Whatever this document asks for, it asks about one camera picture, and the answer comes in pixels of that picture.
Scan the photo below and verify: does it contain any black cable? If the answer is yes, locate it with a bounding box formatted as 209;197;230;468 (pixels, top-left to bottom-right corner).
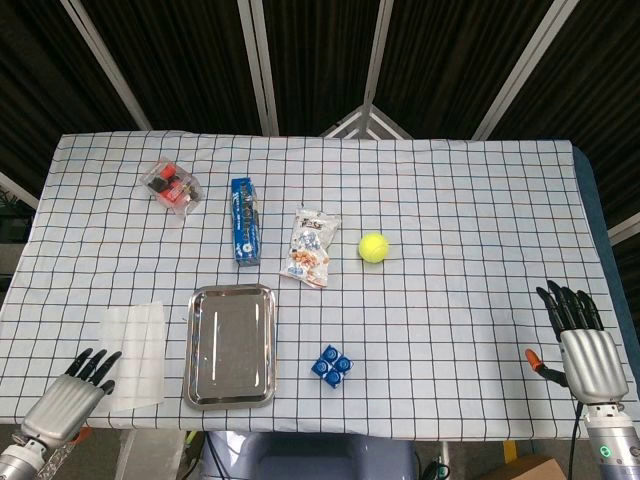
565;399;585;480

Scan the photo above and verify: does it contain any metal tray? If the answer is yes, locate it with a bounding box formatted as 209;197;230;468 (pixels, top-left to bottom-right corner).
182;283;277;412

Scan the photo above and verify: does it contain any brown cardboard box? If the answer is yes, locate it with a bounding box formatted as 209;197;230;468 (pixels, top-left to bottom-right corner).
479;455;569;480

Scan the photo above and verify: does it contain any clear box with red items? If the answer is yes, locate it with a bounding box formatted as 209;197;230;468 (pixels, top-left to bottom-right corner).
140;156;205;218

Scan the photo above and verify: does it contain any yellow tennis ball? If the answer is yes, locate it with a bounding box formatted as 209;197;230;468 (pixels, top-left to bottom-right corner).
357;231;391;263

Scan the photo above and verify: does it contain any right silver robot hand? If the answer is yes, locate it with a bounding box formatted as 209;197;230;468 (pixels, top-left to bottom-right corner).
525;279;630;404

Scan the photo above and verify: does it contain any blue four-pack bottle carton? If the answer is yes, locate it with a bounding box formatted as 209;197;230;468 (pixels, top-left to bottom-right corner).
310;344;356;389

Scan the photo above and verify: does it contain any blue rectangular box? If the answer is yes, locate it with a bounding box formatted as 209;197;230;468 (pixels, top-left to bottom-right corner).
230;178;262;267

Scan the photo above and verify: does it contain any white snack bag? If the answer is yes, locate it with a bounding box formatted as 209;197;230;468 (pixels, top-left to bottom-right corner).
278;206;342;290

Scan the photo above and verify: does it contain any white grid tablecloth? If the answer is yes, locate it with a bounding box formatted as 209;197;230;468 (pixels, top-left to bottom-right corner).
0;130;624;444

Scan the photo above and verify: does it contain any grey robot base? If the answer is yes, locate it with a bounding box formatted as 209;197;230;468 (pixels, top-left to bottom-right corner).
200;431;419;480

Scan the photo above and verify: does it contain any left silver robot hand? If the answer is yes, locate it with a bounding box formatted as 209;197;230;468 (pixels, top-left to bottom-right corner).
18;348;123;449

